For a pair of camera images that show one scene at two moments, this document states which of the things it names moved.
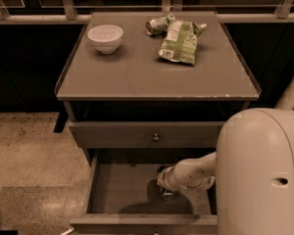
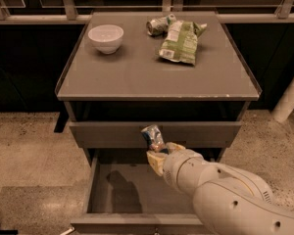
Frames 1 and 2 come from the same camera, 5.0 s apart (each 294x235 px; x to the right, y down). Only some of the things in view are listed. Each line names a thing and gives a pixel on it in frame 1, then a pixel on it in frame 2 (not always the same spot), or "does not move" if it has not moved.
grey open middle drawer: x=122 y=195 does not move
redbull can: x=167 y=194 to x=153 y=136
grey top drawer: x=145 y=134 does not move
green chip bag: x=180 y=41 does not move
